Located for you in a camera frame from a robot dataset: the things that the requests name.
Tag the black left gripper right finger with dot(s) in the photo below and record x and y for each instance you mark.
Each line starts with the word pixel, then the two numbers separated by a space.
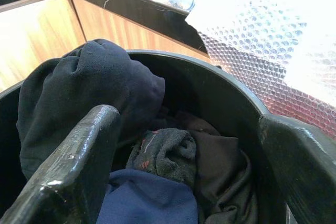
pixel 302 176

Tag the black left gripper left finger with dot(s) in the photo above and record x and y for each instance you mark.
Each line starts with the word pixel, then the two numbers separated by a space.
pixel 65 182

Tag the navy garment with orange trim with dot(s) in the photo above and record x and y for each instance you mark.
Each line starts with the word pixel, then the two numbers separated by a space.
pixel 147 197

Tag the black garment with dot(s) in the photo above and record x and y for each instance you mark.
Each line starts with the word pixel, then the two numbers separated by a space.
pixel 78 85

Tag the dark brown garment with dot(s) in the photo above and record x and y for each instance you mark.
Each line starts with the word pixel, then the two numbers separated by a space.
pixel 220 171

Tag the dark grey towel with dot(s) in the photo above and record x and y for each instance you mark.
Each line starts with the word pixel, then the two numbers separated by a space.
pixel 170 153

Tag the black round laundry bucket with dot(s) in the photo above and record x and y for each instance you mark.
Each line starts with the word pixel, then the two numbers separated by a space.
pixel 210 90

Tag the clear bubble wrap sheet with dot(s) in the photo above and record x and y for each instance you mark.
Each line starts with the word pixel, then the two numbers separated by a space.
pixel 262 51

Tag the black marble skirting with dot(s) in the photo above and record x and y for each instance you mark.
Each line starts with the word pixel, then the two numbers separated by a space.
pixel 136 3

